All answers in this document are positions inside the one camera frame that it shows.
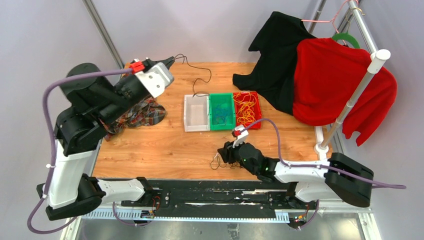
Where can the red t-shirt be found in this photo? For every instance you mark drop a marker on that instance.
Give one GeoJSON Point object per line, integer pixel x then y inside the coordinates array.
{"type": "Point", "coordinates": [326, 76]}

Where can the plaid shirt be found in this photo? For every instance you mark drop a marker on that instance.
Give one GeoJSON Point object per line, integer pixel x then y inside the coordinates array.
{"type": "Point", "coordinates": [148, 112]}

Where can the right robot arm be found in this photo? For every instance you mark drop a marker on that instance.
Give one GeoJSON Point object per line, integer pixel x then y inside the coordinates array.
{"type": "Point", "coordinates": [338, 177]}

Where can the red plastic bin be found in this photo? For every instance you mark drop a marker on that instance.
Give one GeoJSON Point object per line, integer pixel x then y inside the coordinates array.
{"type": "Point", "coordinates": [247, 107]}

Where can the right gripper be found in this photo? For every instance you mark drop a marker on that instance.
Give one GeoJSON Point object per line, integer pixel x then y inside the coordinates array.
{"type": "Point", "coordinates": [227, 152]}

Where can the pink hanger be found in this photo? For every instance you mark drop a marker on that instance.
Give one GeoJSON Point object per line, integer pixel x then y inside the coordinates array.
{"type": "Point", "coordinates": [316, 18]}

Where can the white clothes rack pole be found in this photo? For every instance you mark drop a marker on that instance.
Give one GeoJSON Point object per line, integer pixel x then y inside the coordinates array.
{"type": "Point", "coordinates": [378, 59]}

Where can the white plastic bin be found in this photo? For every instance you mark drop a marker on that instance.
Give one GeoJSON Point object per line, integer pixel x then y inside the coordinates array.
{"type": "Point", "coordinates": [196, 113]}

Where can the green plastic bin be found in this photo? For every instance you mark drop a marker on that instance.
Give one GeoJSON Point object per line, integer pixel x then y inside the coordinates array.
{"type": "Point", "coordinates": [221, 111]}

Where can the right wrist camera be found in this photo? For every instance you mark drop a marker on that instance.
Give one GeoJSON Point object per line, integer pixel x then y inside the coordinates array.
{"type": "Point", "coordinates": [240, 134]}

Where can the green hanger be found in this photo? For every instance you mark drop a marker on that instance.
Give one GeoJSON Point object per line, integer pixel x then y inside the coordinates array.
{"type": "Point", "coordinates": [347, 38]}

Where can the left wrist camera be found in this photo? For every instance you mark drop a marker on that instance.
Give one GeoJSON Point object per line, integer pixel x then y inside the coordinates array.
{"type": "Point", "coordinates": [156, 79]}

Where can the black t-shirt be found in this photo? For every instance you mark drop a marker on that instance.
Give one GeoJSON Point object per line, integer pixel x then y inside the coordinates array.
{"type": "Point", "coordinates": [273, 75]}

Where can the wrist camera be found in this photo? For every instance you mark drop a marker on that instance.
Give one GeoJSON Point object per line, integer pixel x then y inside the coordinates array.
{"type": "Point", "coordinates": [156, 79]}
{"type": "Point", "coordinates": [240, 134]}

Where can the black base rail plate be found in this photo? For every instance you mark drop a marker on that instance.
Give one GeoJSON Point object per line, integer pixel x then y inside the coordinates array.
{"type": "Point", "coordinates": [210, 200]}

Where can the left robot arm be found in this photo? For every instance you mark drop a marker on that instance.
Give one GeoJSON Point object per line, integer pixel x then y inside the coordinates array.
{"type": "Point", "coordinates": [98, 98]}

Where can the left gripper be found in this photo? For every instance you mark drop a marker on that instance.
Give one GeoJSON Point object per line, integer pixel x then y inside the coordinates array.
{"type": "Point", "coordinates": [166, 61]}

